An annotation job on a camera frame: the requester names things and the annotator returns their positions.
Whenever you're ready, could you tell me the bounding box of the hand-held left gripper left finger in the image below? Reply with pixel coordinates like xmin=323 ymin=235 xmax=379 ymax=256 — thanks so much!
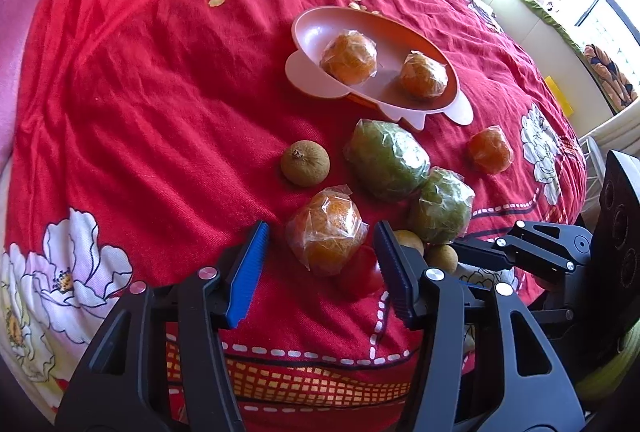
xmin=55 ymin=221 xmax=271 ymax=432

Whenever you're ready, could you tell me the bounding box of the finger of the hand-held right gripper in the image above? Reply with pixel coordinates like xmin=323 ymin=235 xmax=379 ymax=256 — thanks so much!
xmin=462 ymin=281 xmax=596 ymax=328
xmin=451 ymin=220 xmax=594 ymax=285

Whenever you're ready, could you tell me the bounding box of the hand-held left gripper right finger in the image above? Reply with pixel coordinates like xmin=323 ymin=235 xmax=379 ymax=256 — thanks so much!
xmin=372 ymin=220 xmax=588 ymax=432

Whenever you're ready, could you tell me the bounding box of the small brown longan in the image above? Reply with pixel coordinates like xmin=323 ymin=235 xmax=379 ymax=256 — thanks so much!
xmin=424 ymin=243 xmax=460 ymax=277
xmin=392 ymin=229 xmax=426 ymax=257

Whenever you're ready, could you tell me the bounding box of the red tomato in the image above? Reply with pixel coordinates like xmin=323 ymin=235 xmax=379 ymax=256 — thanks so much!
xmin=336 ymin=244 xmax=386 ymax=299

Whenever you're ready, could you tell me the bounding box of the round green fruit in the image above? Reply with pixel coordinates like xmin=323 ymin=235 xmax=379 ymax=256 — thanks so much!
xmin=407 ymin=167 xmax=476 ymax=245

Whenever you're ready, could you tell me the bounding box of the small plastic-wrapped orange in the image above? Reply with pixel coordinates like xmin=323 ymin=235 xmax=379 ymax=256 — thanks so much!
xmin=467 ymin=126 xmax=515 ymax=176

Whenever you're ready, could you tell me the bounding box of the oval green fruit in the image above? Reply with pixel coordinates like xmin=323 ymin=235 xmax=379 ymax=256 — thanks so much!
xmin=343 ymin=118 xmax=432 ymax=201

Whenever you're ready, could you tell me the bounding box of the large brown longan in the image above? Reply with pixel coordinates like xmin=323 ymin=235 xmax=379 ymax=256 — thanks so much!
xmin=280 ymin=140 xmax=331 ymax=187

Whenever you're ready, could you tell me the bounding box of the pink scalloped bowl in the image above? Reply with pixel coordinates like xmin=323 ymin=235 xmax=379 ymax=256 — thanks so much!
xmin=285 ymin=6 xmax=474 ymax=131

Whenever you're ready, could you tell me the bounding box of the person's right forearm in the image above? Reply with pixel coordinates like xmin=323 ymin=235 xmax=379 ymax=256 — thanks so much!
xmin=575 ymin=349 xmax=640 ymax=408

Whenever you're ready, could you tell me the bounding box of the yellow flat item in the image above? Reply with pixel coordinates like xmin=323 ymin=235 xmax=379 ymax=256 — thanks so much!
xmin=545 ymin=76 xmax=577 ymax=115

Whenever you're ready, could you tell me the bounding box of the orange patterned cloth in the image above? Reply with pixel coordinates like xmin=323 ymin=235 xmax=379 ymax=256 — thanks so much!
xmin=582 ymin=44 xmax=640 ymax=106

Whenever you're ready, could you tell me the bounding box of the red floral blanket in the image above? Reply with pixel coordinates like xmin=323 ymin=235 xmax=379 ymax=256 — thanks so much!
xmin=0 ymin=0 xmax=588 ymax=432

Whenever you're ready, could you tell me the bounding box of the pink blanket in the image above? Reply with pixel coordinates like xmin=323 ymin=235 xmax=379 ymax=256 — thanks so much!
xmin=0 ymin=0 xmax=116 ymax=157

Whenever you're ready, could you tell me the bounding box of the cream bed frame green trim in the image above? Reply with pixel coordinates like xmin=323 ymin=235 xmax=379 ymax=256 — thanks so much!
xmin=472 ymin=0 xmax=640 ymax=135

